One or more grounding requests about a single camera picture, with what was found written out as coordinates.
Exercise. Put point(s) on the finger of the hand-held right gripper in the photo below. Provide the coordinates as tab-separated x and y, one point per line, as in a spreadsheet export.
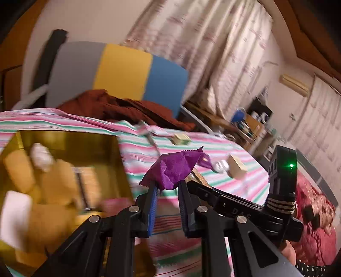
205	195

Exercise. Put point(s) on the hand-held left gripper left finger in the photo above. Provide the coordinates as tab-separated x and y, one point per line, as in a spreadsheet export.
152	207

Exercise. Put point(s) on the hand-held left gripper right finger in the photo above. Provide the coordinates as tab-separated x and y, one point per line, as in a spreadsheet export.
184	213

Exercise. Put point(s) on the purple wrapper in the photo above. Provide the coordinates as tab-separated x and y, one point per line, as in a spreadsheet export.
173	167

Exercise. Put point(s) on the gold metal tin box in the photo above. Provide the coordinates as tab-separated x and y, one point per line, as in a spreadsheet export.
80	143

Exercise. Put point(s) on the yellow sponge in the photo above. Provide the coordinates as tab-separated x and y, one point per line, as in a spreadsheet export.
58	183
18	170

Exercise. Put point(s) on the white foam block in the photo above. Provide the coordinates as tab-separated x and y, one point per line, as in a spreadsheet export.
14	215

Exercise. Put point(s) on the person's right forearm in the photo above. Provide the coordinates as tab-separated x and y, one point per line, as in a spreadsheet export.
311	270

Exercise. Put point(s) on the tan wafer snack bar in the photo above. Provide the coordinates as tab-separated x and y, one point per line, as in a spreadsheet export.
201	181

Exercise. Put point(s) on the black block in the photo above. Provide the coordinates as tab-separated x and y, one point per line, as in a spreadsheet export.
311	213

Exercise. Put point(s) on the small beige box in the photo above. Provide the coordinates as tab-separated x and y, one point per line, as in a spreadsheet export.
237	166

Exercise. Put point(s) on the striped tablecloth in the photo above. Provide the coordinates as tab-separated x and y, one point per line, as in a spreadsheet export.
138	151

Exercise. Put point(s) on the red blanket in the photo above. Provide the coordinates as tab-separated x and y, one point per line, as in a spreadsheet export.
319	239

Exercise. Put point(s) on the cardboard box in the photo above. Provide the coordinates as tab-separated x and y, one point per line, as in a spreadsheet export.
254	125

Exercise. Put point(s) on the tan ribbed packet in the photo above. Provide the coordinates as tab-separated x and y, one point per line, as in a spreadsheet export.
88	183

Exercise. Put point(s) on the white closet doors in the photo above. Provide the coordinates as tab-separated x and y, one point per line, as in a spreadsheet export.
319	127

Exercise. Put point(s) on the low wooden table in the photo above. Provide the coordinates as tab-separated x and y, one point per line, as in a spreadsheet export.
213	117

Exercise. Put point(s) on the air conditioner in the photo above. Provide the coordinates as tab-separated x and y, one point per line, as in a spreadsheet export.
294	84

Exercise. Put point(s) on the brown jacket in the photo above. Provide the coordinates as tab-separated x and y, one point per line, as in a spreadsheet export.
112	106

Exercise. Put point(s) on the crumpled white plastic bag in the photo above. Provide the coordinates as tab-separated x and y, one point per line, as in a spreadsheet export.
41	157

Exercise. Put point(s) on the grey yellow blue chair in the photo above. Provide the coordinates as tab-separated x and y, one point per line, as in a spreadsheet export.
122	72

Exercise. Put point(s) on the patterned curtain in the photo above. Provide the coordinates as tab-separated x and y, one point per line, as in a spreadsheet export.
199	40

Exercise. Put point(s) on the wooden wardrobe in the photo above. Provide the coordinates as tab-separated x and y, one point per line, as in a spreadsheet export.
13	61

